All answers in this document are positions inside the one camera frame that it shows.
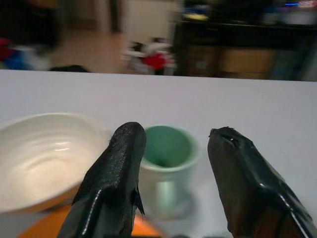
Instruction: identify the red and white toy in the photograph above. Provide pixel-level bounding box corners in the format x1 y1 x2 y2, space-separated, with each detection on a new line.
121 37 175 76

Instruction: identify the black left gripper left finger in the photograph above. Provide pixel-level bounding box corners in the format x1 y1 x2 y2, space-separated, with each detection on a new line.
56 121 147 238

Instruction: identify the pale green ceramic cup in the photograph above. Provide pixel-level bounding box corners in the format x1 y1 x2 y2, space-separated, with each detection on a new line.
138 124 202 220

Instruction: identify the red and blue clutter pile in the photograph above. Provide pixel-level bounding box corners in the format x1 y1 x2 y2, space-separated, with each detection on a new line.
0 37 52 70

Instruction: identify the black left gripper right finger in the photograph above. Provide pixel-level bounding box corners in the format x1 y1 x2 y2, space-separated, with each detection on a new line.
207 126 317 238

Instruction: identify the white ceramic bowl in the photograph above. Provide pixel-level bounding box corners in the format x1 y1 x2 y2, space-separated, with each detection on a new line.
0 113 111 214

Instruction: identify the dark wooden shelf unit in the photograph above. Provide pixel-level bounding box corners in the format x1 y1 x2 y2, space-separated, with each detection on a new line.
173 0 317 80

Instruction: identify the black chair back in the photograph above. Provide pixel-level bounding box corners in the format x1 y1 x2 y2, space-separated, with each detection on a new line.
48 64 90 73

